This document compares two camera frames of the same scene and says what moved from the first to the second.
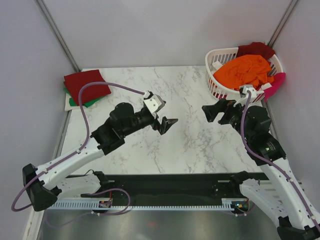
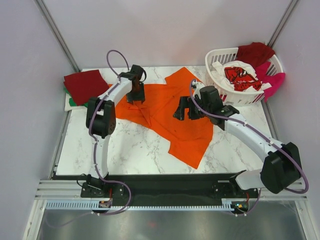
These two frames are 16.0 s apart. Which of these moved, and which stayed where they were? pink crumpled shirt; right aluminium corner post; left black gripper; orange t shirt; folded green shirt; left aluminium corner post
Moved: left black gripper; orange t shirt
Stayed: pink crumpled shirt; left aluminium corner post; folded green shirt; right aluminium corner post
